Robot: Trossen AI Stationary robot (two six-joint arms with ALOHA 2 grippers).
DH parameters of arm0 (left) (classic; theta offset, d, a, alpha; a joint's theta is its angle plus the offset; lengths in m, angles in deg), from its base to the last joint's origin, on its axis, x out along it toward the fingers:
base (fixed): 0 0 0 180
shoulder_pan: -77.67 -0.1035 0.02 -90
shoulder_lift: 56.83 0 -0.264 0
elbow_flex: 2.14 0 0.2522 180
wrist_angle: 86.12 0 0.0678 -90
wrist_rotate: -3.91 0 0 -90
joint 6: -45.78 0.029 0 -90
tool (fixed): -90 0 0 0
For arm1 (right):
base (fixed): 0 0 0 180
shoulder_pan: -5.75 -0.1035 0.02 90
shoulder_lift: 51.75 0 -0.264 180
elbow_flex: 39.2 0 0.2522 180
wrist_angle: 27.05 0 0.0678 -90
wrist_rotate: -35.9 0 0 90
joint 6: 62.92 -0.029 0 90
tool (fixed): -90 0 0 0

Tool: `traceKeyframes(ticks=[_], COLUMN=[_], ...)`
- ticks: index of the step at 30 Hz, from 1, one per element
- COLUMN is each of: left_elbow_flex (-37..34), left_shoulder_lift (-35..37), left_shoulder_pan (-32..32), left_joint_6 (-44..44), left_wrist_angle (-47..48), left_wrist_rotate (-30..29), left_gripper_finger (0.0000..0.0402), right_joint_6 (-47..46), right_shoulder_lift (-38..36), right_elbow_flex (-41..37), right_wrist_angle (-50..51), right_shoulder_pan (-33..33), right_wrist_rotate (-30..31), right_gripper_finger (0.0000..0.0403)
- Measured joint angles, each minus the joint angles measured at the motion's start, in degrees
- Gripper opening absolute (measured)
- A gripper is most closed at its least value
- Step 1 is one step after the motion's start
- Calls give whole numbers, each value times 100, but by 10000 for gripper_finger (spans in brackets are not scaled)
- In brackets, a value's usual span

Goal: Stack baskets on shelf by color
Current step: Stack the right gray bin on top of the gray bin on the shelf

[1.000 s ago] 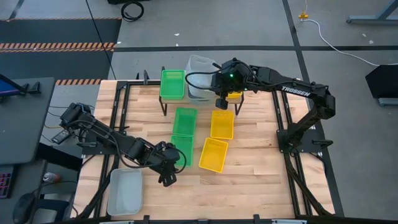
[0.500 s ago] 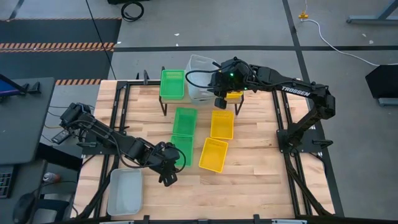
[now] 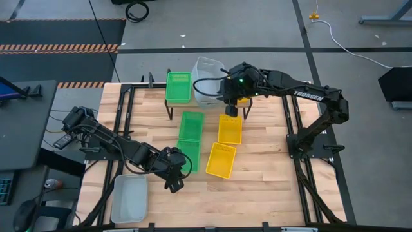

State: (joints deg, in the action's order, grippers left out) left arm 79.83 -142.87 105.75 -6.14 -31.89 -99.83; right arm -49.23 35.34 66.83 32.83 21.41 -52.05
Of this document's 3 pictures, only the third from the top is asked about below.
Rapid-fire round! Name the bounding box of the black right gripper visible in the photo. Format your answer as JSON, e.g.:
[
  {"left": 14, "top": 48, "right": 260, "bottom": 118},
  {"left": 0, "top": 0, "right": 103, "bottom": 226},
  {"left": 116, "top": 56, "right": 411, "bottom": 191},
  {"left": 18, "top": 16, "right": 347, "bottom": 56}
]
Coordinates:
[{"left": 221, "top": 63, "right": 261, "bottom": 106}]

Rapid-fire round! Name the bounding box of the green slotted plastic basket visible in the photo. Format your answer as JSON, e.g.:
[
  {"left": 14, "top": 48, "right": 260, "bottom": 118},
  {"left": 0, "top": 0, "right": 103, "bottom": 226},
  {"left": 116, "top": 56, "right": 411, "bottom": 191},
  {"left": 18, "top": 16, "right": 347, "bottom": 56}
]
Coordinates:
[
  {"left": 178, "top": 110, "right": 205, "bottom": 143},
  {"left": 175, "top": 139, "right": 201, "bottom": 174},
  {"left": 165, "top": 71, "right": 192, "bottom": 104}
]

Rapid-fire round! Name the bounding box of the white plastic handle bin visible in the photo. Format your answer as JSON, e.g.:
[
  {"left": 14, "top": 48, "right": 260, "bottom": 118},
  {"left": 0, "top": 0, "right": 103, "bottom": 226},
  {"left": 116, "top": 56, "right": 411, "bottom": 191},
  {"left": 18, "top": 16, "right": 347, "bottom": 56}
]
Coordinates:
[
  {"left": 110, "top": 173, "right": 150, "bottom": 224},
  {"left": 191, "top": 56, "right": 227, "bottom": 110}
]

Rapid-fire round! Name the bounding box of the black power adapter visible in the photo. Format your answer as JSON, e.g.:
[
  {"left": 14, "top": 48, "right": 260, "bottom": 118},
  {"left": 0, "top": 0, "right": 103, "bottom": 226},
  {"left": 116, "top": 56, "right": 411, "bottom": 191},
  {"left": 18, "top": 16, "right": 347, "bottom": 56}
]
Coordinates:
[{"left": 52, "top": 133, "right": 74, "bottom": 150}]

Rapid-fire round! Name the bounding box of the silver and red can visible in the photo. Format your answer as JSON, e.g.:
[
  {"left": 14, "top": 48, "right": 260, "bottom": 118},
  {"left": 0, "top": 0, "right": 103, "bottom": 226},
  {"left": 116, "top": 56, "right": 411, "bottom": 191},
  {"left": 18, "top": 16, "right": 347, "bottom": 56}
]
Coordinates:
[{"left": 44, "top": 178, "right": 63, "bottom": 190}]

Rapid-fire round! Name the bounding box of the dark grey desk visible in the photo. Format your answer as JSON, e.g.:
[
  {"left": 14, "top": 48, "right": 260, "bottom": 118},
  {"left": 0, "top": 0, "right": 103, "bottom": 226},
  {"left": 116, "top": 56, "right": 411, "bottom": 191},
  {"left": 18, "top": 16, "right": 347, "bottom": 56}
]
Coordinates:
[{"left": 0, "top": 79, "right": 59, "bottom": 171}]

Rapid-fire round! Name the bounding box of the grey metal stand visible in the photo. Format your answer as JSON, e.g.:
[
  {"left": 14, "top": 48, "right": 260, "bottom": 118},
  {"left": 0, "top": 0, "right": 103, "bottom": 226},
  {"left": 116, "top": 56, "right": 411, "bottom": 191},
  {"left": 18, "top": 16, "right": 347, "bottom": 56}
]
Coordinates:
[{"left": 358, "top": 0, "right": 412, "bottom": 26}]

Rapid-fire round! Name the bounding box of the black box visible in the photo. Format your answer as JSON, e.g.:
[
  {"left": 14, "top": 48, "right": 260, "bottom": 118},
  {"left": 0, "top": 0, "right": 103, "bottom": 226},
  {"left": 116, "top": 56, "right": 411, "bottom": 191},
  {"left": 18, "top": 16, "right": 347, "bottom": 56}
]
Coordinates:
[{"left": 377, "top": 66, "right": 412, "bottom": 104}]

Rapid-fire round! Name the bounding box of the black computer mouse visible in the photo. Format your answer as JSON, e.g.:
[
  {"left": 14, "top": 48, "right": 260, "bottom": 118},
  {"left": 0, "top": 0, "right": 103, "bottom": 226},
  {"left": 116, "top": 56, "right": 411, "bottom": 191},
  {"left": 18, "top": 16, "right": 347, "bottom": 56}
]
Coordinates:
[{"left": 12, "top": 198, "right": 39, "bottom": 232}]

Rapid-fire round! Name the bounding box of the grey metal bar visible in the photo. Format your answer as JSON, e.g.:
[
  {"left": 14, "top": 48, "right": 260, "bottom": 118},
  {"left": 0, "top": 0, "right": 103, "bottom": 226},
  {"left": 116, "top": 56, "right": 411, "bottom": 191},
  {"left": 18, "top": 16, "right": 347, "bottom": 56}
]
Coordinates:
[{"left": 391, "top": 101, "right": 412, "bottom": 111}]

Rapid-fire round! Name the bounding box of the black keyboard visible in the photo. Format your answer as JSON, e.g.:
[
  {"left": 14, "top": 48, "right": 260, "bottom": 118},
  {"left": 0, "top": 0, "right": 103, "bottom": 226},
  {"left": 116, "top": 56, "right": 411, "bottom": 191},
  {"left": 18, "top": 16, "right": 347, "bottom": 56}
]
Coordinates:
[{"left": 0, "top": 169, "right": 16, "bottom": 207}]

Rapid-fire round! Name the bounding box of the black monitor with blue screen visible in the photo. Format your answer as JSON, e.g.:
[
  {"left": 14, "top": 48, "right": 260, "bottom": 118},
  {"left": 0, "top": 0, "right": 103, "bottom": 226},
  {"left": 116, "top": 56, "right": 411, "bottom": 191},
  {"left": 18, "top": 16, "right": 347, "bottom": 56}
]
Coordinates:
[{"left": 0, "top": 75, "right": 43, "bottom": 101}]

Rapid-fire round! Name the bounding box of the black hazard-striped floor mat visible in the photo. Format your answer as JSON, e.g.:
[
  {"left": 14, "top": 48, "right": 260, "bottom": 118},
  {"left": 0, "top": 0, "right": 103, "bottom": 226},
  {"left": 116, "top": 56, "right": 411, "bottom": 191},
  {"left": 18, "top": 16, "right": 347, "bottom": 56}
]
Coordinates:
[{"left": 0, "top": 18, "right": 127, "bottom": 85}]

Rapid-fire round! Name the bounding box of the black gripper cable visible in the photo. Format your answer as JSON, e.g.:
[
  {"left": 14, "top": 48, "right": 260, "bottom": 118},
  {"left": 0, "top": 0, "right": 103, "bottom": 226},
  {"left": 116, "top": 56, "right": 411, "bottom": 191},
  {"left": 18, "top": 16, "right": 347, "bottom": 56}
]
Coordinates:
[
  {"left": 179, "top": 150, "right": 194, "bottom": 177},
  {"left": 192, "top": 67, "right": 232, "bottom": 97}
]

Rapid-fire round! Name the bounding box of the black aluminium table frame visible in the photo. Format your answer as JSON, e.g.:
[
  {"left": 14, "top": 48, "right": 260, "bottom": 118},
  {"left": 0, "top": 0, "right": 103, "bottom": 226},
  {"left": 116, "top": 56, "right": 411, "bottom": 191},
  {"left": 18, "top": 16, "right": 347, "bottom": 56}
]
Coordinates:
[{"left": 79, "top": 82, "right": 348, "bottom": 232}]

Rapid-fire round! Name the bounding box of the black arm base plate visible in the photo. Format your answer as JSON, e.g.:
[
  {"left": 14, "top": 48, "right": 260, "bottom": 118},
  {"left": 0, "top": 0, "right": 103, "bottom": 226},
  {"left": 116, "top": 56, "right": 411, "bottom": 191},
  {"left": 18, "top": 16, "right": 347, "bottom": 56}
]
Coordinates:
[
  {"left": 84, "top": 141, "right": 129, "bottom": 162},
  {"left": 286, "top": 131, "right": 346, "bottom": 159}
]

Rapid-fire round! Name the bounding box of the white floor cable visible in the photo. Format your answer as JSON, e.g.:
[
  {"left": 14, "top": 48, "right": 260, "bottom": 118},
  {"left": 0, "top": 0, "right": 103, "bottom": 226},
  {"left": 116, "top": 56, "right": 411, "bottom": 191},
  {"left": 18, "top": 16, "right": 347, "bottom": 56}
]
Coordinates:
[{"left": 310, "top": 18, "right": 394, "bottom": 70}]

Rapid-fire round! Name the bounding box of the coiled black cable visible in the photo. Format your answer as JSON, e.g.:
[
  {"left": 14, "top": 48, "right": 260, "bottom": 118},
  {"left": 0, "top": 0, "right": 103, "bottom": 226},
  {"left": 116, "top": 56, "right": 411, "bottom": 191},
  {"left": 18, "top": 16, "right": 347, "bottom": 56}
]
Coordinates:
[{"left": 124, "top": 1, "right": 150, "bottom": 23}]

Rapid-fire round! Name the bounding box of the long black hanging cable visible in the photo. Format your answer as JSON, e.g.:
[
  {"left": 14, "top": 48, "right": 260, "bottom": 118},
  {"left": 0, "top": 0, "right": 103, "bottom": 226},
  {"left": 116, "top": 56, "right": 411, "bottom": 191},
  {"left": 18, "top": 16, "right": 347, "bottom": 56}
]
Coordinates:
[{"left": 88, "top": 0, "right": 120, "bottom": 83}]

